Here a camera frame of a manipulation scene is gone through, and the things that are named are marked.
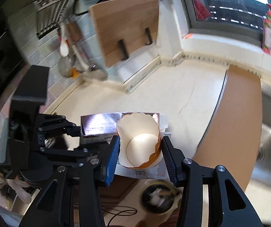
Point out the person's left hand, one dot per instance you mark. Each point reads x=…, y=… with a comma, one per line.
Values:
x=19, y=187

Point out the coffee carton box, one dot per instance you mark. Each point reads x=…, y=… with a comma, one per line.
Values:
x=102, y=127

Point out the hanging metal ladle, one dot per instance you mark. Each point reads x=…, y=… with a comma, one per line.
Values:
x=92, y=70

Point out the white hanging spoon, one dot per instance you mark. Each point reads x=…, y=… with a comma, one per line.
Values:
x=64, y=48

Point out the wall mounted wooden board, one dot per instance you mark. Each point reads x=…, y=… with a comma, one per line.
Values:
x=124, y=26

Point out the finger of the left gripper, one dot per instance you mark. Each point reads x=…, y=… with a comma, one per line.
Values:
x=52, y=125
x=54, y=155

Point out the torn white paper cup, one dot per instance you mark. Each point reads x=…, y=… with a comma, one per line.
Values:
x=140, y=140

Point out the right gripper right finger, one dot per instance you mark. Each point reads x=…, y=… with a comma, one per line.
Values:
x=228, y=204

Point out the round trash can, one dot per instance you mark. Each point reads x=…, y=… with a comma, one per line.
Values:
x=160, y=197

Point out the brown wooden cutting board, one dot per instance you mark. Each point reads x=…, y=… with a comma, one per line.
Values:
x=233, y=135

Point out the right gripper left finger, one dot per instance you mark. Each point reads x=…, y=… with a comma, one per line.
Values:
x=53, y=205

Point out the hanging mesh strainer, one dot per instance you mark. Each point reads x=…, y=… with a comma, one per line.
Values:
x=66, y=66

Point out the grey window frame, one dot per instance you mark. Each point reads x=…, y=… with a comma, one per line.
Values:
x=235, y=19

